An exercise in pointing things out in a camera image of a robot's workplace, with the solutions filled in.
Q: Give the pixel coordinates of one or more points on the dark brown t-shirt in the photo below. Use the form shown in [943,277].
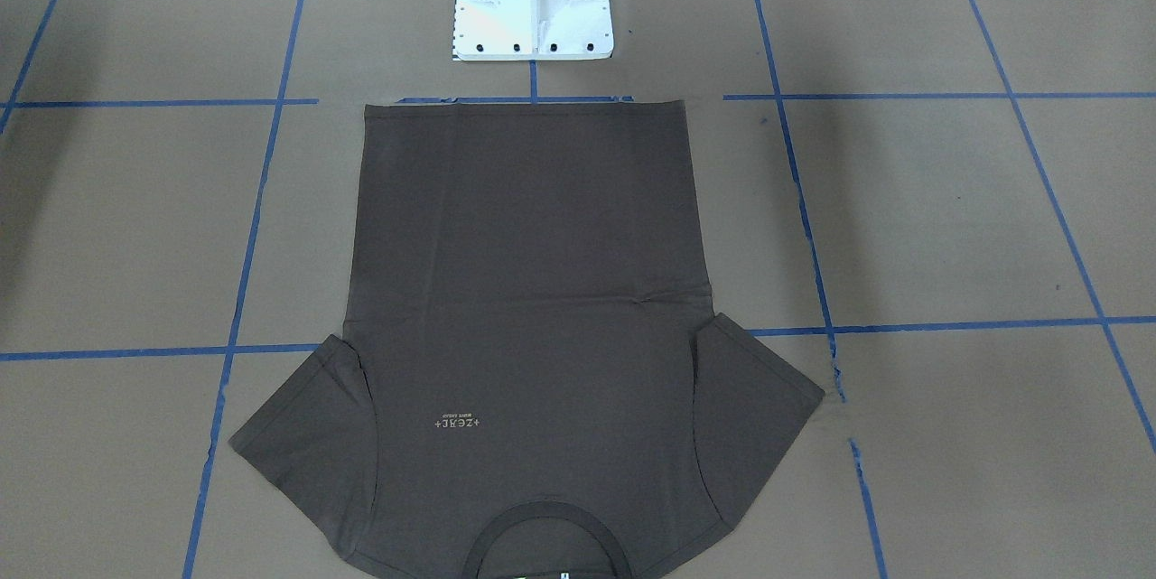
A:
[531,380]

